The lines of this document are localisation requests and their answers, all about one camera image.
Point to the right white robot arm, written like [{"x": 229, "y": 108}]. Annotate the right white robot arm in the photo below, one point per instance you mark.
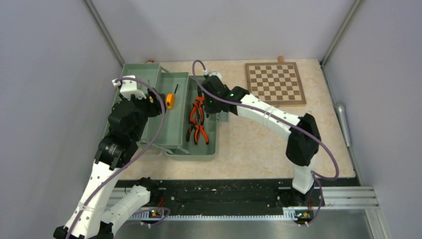
[{"x": 301, "y": 133}]

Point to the orange needle nose pliers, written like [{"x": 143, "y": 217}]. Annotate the orange needle nose pliers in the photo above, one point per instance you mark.
[{"x": 200, "y": 100}]

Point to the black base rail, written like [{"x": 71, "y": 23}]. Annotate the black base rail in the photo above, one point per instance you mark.
[{"x": 231, "y": 197}]

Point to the green plastic toolbox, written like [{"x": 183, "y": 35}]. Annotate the green plastic toolbox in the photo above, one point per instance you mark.
[{"x": 166, "y": 133}]

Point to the orange tape measure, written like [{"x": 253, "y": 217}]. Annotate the orange tape measure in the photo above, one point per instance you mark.
[{"x": 171, "y": 98}]

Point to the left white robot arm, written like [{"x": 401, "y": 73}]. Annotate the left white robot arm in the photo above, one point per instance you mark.
[{"x": 102, "y": 175}]

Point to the wooden chessboard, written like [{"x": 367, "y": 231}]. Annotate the wooden chessboard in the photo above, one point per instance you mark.
[{"x": 277, "y": 83}]

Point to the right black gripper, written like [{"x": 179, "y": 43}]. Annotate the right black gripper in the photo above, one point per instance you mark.
[{"x": 210, "y": 109}]

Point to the grey metal flashlight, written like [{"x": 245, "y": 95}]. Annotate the grey metal flashlight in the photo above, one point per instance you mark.
[{"x": 340, "y": 110}]

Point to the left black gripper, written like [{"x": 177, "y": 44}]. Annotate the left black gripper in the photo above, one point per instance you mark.
[{"x": 156, "y": 106}]

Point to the orange long nose pliers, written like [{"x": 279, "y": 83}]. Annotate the orange long nose pliers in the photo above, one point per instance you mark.
[{"x": 200, "y": 130}]

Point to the orange diagonal cutters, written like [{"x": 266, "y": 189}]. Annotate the orange diagonal cutters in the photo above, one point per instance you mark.
[{"x": 193, "y": 129}]

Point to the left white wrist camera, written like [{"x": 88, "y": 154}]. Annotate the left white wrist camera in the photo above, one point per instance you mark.
[{"x": 129, "y": 89}]

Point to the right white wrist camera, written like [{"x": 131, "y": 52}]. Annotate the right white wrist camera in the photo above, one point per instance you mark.
[{"x": 207, "y": 74}]

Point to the orange combination pliers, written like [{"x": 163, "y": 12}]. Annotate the orange combination pliers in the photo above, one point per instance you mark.
[{"x": 194, "y": 115}]

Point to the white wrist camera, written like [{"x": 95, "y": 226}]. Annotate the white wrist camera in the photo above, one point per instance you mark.
[
  {"x": 129, "y": 89},
  {"x": 207, "y": 74}
]

